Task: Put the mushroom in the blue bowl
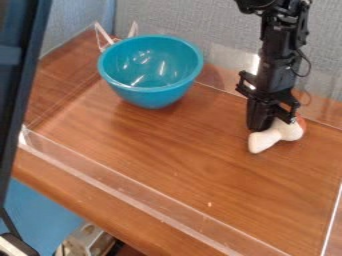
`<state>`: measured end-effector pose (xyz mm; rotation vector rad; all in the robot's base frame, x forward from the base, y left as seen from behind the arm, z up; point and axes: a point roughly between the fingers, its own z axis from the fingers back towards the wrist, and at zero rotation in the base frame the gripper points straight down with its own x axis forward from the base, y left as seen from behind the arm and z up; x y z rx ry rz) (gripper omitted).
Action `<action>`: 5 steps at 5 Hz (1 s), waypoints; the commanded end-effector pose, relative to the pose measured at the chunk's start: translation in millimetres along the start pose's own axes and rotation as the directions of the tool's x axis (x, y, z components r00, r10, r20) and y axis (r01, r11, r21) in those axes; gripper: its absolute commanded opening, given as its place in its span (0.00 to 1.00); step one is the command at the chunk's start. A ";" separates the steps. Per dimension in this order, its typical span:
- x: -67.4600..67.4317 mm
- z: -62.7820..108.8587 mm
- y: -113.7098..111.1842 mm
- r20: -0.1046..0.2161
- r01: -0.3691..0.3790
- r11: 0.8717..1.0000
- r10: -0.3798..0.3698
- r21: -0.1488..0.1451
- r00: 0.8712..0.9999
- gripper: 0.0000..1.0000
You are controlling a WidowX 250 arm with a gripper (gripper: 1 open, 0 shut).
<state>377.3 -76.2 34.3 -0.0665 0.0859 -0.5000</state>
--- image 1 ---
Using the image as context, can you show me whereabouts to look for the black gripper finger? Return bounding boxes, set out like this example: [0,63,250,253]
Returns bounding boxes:
[247,98,274,132]

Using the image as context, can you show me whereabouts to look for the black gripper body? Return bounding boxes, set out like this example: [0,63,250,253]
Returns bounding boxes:
[237,58,302,124]

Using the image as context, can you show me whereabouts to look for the white brown toy mushroom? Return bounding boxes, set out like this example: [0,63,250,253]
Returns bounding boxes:
[249,115,306,154]

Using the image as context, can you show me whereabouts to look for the blue plastic bowl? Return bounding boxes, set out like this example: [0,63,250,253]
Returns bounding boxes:
[98,34,205,109]

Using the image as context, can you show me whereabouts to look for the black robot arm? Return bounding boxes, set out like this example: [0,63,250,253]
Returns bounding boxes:
[235,0,313,132]

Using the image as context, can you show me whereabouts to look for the clear acrylic back barrier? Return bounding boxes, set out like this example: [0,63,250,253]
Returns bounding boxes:
[197,44,342,130]

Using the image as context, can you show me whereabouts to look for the clear acrylic barrier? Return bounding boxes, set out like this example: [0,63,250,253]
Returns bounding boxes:
[19,127,290,256]
[197,44,342,130]

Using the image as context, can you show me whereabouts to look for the clear acrylic front barrier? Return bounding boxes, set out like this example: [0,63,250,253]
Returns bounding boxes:
[19,127,290,256]

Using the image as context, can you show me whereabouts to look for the black stand leg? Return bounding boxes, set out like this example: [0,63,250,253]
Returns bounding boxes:
[0,207,40,256]

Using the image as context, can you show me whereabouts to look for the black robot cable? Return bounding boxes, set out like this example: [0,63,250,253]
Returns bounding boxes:
[293,49,313,78]

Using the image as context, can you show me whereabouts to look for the clear acrylic corner bracket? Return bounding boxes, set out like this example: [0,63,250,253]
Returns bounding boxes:
[94,21,139,52]

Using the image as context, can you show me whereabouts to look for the dark blue metal post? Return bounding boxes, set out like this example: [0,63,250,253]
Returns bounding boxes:
[0,0,54,206]

